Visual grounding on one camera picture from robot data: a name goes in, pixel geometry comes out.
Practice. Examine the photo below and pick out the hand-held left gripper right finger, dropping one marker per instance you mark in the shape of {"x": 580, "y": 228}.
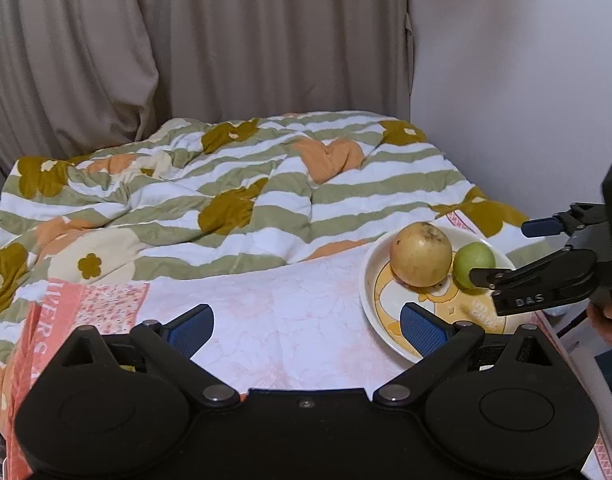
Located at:
{"x": 421, "y": 331}

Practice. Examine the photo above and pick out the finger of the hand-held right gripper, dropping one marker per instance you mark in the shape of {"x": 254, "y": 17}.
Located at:
{"x": 538, "y": 226}
{"x": 536, "y": 280}

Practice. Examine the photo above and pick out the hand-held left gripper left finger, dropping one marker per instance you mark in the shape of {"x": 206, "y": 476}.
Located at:
{"x": 191, "y": 329}

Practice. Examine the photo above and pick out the white cartoon print bowl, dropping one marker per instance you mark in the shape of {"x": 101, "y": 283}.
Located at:
{"x": 381, "y": 305}

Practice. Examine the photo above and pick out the small green apple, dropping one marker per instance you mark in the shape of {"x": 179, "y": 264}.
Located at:
{"x": 473, "y": 260}

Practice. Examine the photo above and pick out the yellow pear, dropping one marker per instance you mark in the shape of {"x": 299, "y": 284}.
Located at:
{"x": 420, "y": 255}

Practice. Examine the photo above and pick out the person's right hand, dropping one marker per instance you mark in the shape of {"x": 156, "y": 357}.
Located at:
{"x": 608, "y": 322}

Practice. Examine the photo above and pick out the pink floral bed sheet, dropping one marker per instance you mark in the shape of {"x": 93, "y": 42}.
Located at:
{"x": 286, "y": 315}

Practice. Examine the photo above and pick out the striped floral blanket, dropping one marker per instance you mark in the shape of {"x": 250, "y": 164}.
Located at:
{"x": 176, "y": 195}

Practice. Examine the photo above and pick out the beige curtain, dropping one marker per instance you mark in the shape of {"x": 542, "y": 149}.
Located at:
{"x": 186, "y": 45}

